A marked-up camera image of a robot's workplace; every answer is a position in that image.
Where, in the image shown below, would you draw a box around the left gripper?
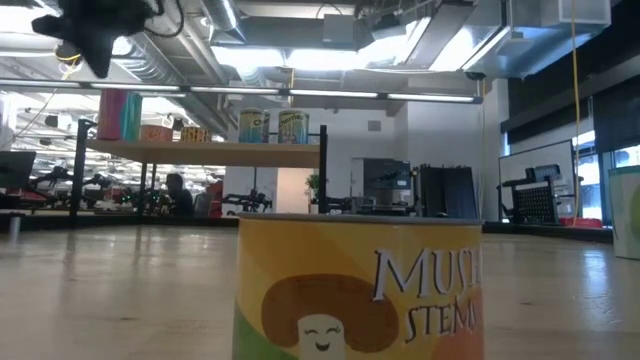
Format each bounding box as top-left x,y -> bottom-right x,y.
29,0 -> 162,80

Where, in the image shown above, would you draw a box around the short orange pink can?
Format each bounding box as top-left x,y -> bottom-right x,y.
138,124 -> 174,143

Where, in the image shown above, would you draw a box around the white can green red print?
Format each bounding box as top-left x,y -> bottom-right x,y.
607,165 -> 640,261

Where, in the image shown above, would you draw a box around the black round ceiling device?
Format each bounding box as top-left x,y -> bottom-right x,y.
54,42 -> 84,64

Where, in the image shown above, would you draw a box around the dark computer monitor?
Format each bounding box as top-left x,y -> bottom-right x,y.
0,149 -> 37,190

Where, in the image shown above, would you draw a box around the background robot workstations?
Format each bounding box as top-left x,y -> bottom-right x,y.
22,167 -> 151,214

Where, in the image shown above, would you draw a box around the person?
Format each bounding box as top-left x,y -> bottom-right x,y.
163,172 -> 196,217

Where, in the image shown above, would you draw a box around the red cabinet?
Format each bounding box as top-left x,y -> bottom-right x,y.
203,179 -> 225,218

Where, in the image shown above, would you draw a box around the long linear ceiling light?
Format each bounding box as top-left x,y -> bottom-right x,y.
0,77 -> 484,105

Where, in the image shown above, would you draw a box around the green potted plant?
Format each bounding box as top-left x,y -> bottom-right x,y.
305,172 -> 329,201

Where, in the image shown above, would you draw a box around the black folding panel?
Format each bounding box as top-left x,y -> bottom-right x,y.
413,163 -> 479,220

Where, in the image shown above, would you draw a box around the whiteboard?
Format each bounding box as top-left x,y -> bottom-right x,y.
498,139 -> 576,221

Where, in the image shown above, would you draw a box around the black robot workstation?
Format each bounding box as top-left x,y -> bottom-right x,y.
497,163 -> 576,225

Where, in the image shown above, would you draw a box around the red flat object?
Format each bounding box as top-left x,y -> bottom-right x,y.
558,217 -> 605,230

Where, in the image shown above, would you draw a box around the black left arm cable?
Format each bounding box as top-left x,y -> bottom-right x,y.
143,0 -> 187,40

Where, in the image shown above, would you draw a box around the round silver ceiling duct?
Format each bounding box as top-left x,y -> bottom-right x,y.
199,0 -> 249,44

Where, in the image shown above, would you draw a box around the wooden shelf black frame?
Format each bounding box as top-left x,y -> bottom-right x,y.
67,118 -> 330,227

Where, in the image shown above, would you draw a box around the grey metal post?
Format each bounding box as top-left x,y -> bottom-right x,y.
7,213 -> 23,247

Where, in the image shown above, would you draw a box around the black background camera stand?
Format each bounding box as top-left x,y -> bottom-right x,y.
253,129 -> 321,214

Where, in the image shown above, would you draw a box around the dark wall monitor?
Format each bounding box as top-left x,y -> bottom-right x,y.
363,158 -> 412,190

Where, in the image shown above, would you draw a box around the rectangular silver ceiling duct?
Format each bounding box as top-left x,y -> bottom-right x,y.
462,0 -> 614,81

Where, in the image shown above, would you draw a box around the yellow hanging cord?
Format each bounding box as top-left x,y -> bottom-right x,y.
569,0 -> 585,221

